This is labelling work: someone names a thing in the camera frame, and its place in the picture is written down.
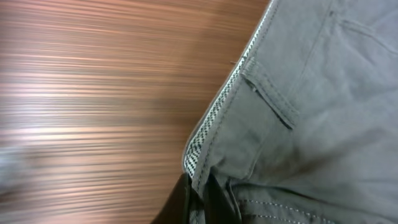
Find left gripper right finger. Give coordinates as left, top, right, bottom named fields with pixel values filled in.
left=203, top=174, right=241, bottom=224

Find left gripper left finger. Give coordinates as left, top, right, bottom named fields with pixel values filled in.
left=151, top=173, right=192, bottom=224

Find grey cotton shorts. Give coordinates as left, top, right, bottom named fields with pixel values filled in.
left=183, top=0, right=397, bottom=223

